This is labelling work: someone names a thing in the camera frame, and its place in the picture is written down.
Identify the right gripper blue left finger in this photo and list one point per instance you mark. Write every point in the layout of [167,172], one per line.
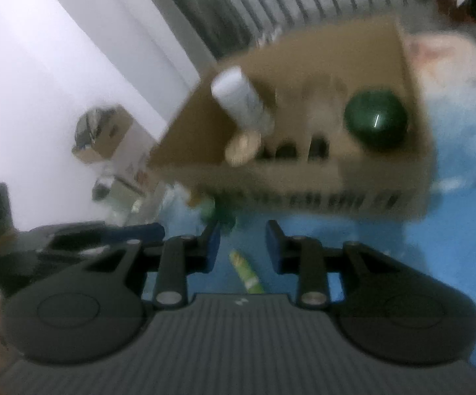
[208,247]

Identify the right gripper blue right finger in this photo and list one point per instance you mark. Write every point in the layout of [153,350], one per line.
[278,247]

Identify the green white small bottle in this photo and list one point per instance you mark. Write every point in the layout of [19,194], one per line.
[246,274]

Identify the open cardboard box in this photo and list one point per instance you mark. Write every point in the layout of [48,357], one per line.
[306,78]

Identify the printed appliance carton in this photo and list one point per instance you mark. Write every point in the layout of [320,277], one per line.
[131,163]

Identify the beige round lid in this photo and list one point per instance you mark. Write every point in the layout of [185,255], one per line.
[243,148]

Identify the small cardboard box with junk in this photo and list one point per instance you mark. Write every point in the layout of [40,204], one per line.
[99,132]

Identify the clear glass jar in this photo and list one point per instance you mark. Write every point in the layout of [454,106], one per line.
[321,101]

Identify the white supplement bottle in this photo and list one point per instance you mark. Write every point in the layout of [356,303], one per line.
[237,96]

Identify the dark green round container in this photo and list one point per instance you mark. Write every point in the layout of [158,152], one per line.
[377,118]

